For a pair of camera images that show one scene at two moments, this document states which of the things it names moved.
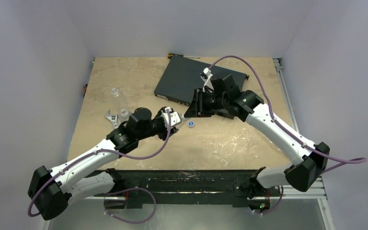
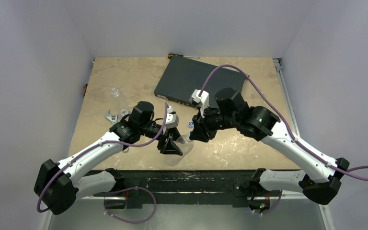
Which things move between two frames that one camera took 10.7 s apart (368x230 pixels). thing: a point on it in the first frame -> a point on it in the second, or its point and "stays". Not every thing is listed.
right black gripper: (198, 103) -> (201, 125)
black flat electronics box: (180, 79) stays
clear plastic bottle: (182, 123) -> (185, 145)
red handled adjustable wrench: (113, 118) stays
